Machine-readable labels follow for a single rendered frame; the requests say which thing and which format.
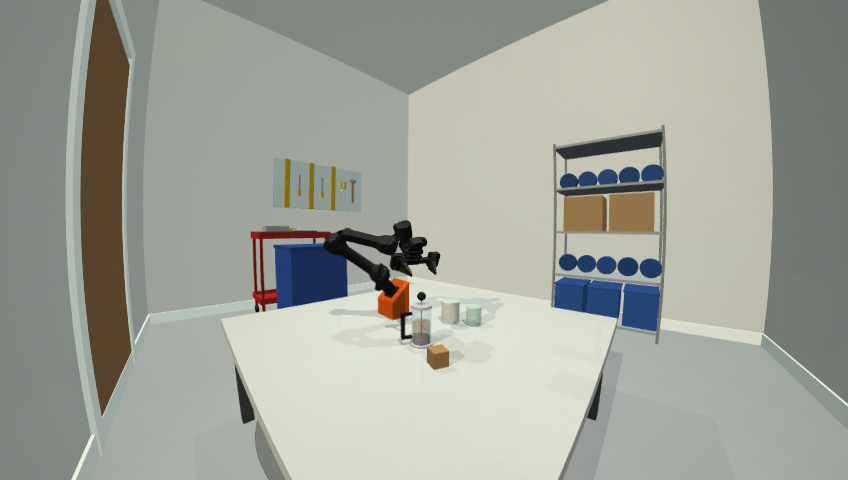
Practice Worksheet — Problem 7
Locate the french press coffee plunger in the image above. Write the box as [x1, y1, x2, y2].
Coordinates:
[400, 292, 433, 349]

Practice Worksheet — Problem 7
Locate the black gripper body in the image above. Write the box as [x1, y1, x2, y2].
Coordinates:
[390, 244, 441, 270]

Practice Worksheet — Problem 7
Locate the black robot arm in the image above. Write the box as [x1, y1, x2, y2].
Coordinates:
[323, 220, 427, 298]

